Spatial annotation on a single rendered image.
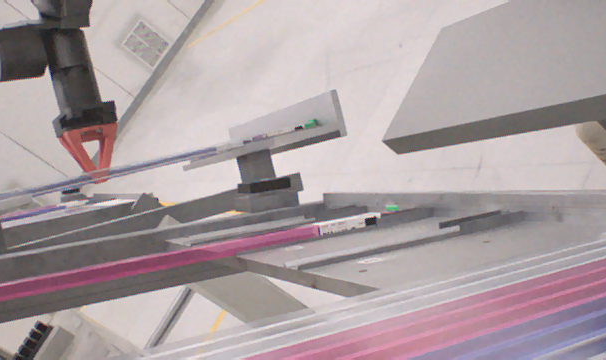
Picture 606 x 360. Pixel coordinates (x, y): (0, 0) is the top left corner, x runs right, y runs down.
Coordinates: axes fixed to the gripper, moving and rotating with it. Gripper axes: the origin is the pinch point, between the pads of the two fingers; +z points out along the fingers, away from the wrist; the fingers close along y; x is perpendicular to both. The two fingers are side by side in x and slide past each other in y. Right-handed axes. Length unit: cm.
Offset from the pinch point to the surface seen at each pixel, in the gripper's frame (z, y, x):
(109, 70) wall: -139, -697, 219
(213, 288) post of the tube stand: 18.9, 2.4, 10.8
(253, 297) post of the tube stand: 22.1, 2.4, 16.4
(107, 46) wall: -166, -695, 223
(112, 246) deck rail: 7.8, 24.3, -6.7
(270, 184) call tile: 5.9, 25.2, 11.8
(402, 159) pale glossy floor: 15, -89, 122
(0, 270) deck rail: 7.1, 23.7, -17.2
